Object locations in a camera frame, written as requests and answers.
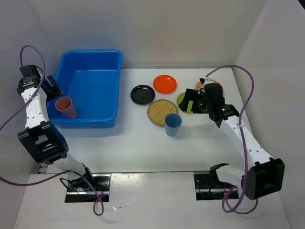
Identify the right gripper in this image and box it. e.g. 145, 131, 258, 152
178, 88, 212, 114

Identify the green plate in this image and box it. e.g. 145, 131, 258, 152
176, 93, 193, 114

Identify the pink cup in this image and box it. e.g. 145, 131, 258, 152
55, 96, 78, 119

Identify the large tan woven tray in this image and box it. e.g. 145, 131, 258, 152
195, 78, 225, 96

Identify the blue cup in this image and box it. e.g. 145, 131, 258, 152
164, 113, 182, 137

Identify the orange plate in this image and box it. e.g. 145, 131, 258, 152
153, 74, 177, 94

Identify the small green-rimmed bamboo tray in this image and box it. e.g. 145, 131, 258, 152
147, 99, 178, 127

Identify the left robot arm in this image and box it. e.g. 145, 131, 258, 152
17, 65, 95, 191

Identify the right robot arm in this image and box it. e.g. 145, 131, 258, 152
178, 83, 285, 200

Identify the blue plastic bin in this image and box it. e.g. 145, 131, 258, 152
47, 50, 122, 129

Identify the black plate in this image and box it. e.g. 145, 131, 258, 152
131, 84, 155, 105

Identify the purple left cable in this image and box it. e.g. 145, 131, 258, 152
0, 45, 105, 217

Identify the purple cable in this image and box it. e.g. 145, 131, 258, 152
204, 64, 259, 214
0, 45, 105, 217

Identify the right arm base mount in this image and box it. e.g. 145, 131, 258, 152
193, 171, 233, 201

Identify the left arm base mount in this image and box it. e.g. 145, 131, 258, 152
60, 174, 111, 203

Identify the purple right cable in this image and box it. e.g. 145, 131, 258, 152
204, 64, 259, 214

